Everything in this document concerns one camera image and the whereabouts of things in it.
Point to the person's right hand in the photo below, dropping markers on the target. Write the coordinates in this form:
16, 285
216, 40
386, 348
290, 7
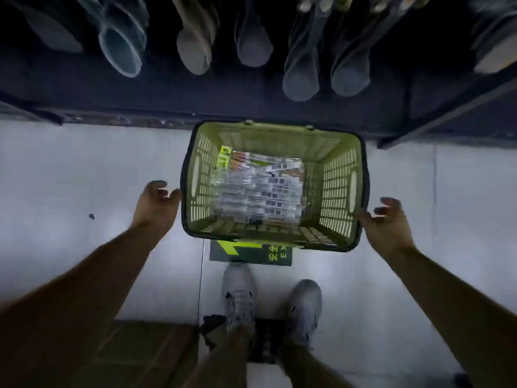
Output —
389, 232

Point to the person's left hand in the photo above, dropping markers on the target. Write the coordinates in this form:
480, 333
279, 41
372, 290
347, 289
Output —
155, 212

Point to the person's right thumb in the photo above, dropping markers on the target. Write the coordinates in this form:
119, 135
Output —
365, 218

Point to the person's left thumb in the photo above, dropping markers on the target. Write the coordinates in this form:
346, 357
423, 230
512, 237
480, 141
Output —
176, 196

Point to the person's left forearm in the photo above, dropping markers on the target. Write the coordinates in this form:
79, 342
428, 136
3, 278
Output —
80, 294

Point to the person's right forearm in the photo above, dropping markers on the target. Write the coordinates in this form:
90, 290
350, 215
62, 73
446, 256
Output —
456, 307

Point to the green plastic shopping basket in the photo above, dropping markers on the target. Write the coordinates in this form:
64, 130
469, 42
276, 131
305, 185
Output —
336, 177

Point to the yellow-green labelled packet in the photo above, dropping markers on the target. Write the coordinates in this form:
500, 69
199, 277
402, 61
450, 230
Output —
223, 156

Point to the pile of clear packaged items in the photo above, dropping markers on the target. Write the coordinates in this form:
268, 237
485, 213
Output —
258, 193

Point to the green floor sign sticker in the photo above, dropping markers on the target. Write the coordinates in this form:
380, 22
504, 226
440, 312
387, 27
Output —
250, 252

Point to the person's right grey shoe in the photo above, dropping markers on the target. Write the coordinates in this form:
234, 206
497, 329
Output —
303, 309

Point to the person's grey shoe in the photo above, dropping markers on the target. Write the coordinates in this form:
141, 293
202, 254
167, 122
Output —
239, 294
303, 309

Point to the dark shelf unit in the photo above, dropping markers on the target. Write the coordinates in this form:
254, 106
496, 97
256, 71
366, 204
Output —
242, 100

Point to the person's left grey shoe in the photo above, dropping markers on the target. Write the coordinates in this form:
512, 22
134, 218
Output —
239, 294

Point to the black floor object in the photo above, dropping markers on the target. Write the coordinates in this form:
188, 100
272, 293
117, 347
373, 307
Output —
268, 339

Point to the clear hanging scoop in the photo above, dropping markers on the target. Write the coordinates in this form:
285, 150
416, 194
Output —
121, 48

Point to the row of hanging kitchen ladles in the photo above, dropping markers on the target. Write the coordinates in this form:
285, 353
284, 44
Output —
301, 72

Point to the person's right leg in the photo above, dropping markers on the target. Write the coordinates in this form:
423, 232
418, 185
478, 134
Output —
309, 369

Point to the person's leg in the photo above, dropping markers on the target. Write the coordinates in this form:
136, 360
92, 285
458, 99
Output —
220, 363
309, 369

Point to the brown cardboard box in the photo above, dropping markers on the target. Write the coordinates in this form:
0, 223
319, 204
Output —
141, 355

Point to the person's left leg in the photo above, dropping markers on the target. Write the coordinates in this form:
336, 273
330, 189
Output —
220, 363

